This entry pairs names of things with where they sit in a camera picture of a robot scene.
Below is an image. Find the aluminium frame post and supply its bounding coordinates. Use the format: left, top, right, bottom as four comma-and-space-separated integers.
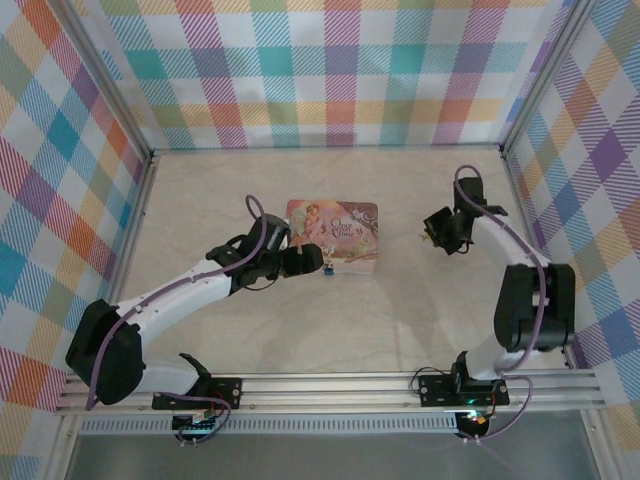
498, 0, 597, 152
54, 0, 156, 157

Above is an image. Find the right controller circuit board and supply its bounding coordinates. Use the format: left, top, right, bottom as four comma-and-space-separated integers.
462, 409, 495, 429

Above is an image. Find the aluminium frame side rail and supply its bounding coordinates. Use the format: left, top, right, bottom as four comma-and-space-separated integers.
87, 149, 160, 377
499, 144, 576, 371

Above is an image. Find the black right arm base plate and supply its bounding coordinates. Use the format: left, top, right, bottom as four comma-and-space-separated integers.
417, 372, 510, 407

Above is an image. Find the aluminium frame back rail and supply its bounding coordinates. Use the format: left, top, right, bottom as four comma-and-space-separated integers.
149, 142, 504, 157

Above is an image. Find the aluminium mounting rail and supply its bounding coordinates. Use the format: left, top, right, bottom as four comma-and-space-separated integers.
53, 368, 607, 416

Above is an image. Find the controller circuit board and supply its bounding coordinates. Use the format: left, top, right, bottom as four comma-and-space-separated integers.
171, 409, 222, 434
462, 409, 495, 429

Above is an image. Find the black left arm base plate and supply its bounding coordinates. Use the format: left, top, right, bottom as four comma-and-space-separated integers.
151, 377, 244, 412

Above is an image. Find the left controller circuit board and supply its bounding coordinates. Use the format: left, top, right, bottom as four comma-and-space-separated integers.
171, 409, 222, 434

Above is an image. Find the pink storybook tin box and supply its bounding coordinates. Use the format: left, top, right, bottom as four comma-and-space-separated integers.
285, 198, 380, 278

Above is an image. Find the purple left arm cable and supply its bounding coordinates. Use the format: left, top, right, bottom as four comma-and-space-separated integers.
84, 193, 281, 412

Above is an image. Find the slotted grey cable duct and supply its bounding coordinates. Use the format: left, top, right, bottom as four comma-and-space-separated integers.
79, 417, 460, 435

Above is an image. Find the grey metal sheet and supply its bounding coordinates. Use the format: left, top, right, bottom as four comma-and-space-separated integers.
63, 413, 604, 480

